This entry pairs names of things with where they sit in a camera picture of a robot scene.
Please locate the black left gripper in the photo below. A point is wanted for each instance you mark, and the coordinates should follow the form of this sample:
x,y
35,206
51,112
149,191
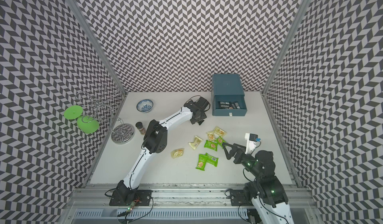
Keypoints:
x,y
203,117

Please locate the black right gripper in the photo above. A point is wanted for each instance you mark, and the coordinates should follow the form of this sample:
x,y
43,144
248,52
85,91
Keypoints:
x,y
234,149

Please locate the black cookie packet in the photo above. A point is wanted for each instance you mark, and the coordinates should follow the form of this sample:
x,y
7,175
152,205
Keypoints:
x,y
235,105
224,105

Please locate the teal three-drawer cabinet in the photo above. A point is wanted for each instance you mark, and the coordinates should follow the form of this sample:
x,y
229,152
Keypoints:
x,y
227,87

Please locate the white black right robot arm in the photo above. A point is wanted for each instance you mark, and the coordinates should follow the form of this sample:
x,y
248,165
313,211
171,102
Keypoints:
x,y
265,192

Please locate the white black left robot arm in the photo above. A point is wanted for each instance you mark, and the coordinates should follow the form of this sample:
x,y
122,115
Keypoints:
x,y
156,138

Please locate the green cookie packet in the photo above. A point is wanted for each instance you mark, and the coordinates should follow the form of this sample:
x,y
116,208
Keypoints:
x,y
211,145
202,160
211,160
219,140

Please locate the yellow cookie packet top right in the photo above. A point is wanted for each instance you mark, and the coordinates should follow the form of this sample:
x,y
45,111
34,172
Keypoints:
x,y
220,132

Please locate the green cookie packet bottom right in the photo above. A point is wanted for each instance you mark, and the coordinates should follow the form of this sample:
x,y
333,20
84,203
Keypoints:
x,y
211,160

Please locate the yellow cookie packet small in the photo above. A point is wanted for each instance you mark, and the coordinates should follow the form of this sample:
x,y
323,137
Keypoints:
x,y
211,136

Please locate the green cookie packet bottom left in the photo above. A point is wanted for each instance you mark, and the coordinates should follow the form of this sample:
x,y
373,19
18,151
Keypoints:
x,y
202,160

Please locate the yellow cookie packet center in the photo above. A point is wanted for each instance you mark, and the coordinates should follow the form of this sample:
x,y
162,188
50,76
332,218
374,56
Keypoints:
x,y
196,142

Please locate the yellow cookie packet bottom left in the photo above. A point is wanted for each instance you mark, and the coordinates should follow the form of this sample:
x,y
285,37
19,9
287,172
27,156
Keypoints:
x,y
177,153

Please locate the blue white porcelain bowl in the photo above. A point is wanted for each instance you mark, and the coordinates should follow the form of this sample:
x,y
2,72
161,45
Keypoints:
x,y
145,105

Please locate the black lid spice jar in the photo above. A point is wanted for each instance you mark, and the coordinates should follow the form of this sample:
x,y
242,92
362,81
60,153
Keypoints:
x,y
141,128

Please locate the green plastic cup lower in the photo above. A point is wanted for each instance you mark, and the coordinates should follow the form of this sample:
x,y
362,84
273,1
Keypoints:
x,y
87,124

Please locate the green plastic cup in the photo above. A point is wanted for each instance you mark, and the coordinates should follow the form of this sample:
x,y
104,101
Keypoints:
x,y
87,124
73,112

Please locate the green plastic cup upper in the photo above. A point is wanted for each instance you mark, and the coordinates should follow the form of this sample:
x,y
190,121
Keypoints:
x,y
73,112

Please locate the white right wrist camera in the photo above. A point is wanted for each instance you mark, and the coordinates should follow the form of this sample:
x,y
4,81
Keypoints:
x,y
252,142

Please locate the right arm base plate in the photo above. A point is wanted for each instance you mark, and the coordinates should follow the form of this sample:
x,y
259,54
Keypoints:
x,y
239,197

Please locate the aluminium front rail frame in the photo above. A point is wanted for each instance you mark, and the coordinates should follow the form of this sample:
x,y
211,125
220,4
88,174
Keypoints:
x,y
170,203

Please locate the chrome wire cup rack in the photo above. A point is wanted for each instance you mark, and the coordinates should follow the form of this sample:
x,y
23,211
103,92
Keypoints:
x,y
99,106

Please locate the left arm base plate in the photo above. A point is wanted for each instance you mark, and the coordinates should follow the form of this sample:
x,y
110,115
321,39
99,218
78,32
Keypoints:
x,y
143,198

